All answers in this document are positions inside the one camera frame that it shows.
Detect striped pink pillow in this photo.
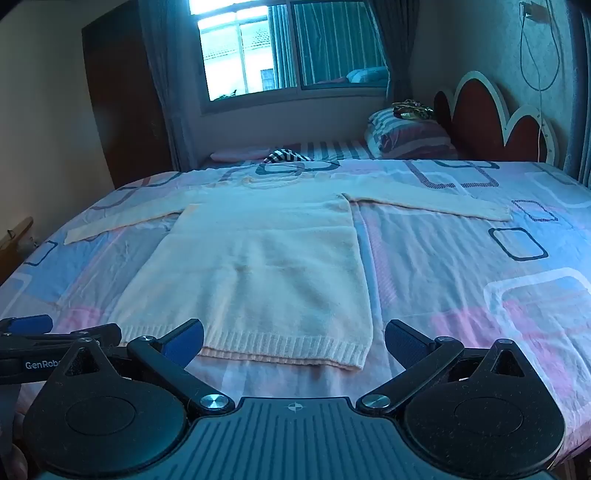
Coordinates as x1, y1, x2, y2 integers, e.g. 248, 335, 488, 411
365, 108, 460, 160

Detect cream knit sweater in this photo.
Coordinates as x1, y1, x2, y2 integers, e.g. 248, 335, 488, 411
64, 178, 513, 371

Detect plain pink pillow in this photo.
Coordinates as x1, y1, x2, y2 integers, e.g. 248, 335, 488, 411
210, 147, 278, 162

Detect pink blue patterned blanket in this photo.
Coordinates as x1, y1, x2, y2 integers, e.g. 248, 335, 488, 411
0, 159, 591, 467

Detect dark brown wardrobe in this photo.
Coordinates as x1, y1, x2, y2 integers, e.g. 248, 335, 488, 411
82, 4, 174, 190

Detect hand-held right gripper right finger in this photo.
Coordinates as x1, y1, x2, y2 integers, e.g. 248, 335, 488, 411
356, 318, 541, 415

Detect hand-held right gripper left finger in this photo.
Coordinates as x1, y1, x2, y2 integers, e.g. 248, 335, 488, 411
58, 318, 236, 415

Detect blue looped cable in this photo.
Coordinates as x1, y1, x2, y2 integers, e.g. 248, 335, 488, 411
519, 14, 562, 93

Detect black white striped garment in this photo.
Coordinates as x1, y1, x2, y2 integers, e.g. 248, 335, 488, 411
263, 148, 313, 165

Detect sliding glass window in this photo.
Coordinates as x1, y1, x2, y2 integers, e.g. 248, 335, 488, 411
189, 0, 391, 103

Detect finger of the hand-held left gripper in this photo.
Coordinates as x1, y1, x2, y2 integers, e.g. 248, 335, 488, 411
0, 323, 123, 353
0, 315, 54, 335

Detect red white scalloped headboard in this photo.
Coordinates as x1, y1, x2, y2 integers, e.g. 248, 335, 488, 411
433, 71, 561, 167

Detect gold shiny item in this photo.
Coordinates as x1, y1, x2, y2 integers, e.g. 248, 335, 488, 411
392, 100, 435, 121

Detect white hanging cable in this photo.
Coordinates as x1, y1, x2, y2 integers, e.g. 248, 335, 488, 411
536, 0, 555, 163

